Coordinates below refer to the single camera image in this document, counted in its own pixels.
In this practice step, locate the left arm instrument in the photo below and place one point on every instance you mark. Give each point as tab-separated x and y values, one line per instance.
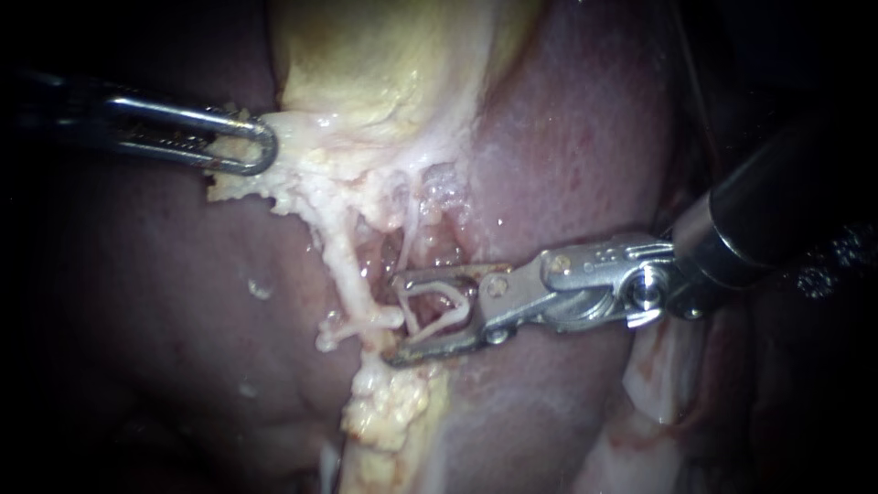
65	103

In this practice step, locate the right arm instrument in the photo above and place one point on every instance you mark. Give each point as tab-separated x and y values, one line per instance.
583	288

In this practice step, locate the left arm instrument jaw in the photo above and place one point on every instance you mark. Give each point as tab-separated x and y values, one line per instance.
269	147

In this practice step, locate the right arm instrument jaw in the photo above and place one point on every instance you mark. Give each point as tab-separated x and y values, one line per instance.
439	351
446	274

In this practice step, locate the gallbladder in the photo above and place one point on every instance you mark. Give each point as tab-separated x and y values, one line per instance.
357	62

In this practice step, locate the dark right arm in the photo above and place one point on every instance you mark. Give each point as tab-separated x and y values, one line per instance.
768	206

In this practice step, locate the thin tube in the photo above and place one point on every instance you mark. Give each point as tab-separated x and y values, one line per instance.
410	226
346	274

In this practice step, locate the dark red liver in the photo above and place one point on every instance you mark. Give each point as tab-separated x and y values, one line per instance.
583	137

